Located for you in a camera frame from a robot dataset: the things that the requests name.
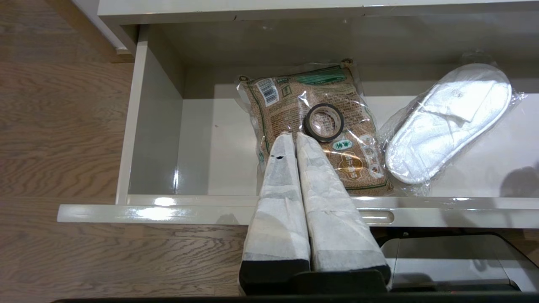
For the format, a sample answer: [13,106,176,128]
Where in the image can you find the silver robot base chassis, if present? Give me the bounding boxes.
[377,231,539,293]

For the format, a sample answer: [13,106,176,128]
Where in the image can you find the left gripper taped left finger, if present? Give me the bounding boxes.
[239,132,312,296]

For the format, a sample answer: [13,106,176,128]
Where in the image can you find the white glossy drawer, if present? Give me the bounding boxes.
[57,12,539,230]

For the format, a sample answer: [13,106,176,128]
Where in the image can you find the black tape roll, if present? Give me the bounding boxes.
[302,103,345,143]

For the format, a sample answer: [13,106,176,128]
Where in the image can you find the brown printed snack bag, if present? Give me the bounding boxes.
[236,59,397,197]

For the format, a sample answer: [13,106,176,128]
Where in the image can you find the white slippers in clear bag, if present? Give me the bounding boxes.
[378,50,527,197]

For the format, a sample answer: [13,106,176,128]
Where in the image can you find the white glossy drawer cabinet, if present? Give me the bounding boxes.
[98,0,539,64]

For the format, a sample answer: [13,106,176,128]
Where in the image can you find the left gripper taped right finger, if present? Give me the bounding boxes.
[296,132,391,292]

